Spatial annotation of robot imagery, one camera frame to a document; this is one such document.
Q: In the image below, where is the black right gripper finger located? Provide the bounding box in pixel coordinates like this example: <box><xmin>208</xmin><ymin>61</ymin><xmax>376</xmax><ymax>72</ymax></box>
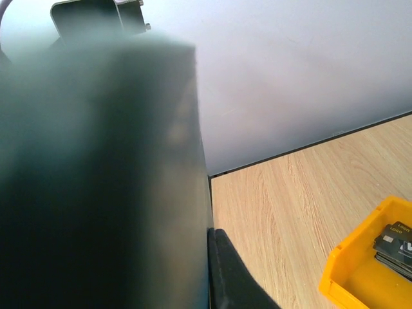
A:
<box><xmin>207</xmin><ymin>228</ymin><xmax>280</xmax><ymax>309</ymax></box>

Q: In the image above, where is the blue card holder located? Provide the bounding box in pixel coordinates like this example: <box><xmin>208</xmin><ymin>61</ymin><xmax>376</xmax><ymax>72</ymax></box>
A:
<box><xmin>1</xmin><ymin>33</ymin><xmax>212</xmax><ymax>308</ymax></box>

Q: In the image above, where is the black credit card stack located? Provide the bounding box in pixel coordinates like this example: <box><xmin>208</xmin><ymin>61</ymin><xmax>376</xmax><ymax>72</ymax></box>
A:
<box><xmin>373</xmin><ymin>221</ymin><xmax>411</xmax><ymax>281</ymax></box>

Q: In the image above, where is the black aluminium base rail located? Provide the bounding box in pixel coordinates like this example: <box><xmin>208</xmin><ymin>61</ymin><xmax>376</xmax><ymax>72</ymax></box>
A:
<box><xmin>207</xmin><ymin>109</ymin><xmax>412</xmax><ymax>180</ymax></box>

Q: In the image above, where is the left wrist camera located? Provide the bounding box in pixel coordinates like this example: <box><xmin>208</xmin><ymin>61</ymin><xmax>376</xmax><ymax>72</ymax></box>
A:
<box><xmin>50</xmin><ymin>0</ymin><xmax>151</xmax><ymax>48</ymax></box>

